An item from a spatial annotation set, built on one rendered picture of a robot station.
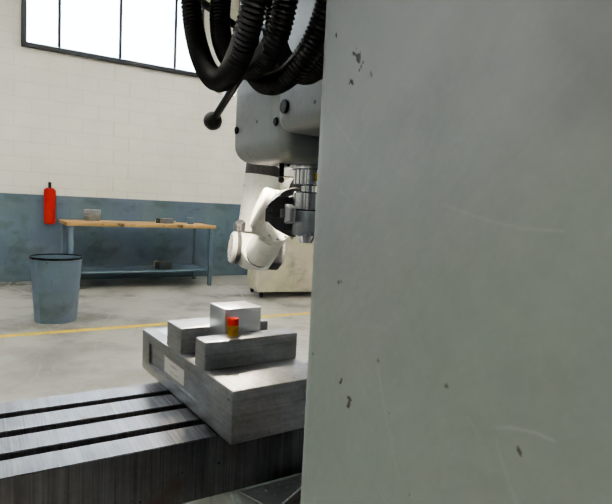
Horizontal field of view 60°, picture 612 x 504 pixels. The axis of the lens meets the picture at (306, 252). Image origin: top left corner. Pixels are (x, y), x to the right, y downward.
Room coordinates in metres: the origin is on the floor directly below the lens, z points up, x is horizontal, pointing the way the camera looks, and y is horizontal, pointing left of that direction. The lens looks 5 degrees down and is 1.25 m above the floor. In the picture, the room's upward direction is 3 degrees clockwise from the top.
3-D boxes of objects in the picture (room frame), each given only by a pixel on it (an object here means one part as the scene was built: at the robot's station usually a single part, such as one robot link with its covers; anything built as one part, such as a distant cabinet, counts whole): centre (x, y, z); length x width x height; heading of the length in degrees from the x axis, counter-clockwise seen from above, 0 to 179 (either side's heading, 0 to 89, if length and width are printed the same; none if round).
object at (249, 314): (0.79, 0.10, 1.06); 0.06 x 0.05 x 0.06; 125
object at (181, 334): (0.84, 0.13, 1.04); 0.15 x 0.06 x 0.04; 125
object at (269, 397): (0.82, 0.12, 1.00); 0.35 x 0.15 x 0.11; 35
